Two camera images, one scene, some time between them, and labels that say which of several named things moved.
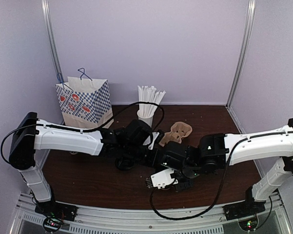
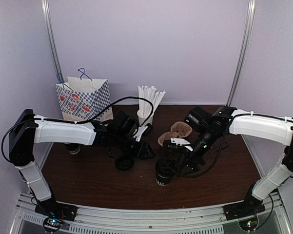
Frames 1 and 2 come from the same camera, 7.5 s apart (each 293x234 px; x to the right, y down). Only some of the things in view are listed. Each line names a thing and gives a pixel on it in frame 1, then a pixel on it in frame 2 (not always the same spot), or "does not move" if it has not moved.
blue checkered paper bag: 85,103 does not move
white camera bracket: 163,179 -> 181,142
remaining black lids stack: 124,163 does not move
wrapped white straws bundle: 147,94 does not move
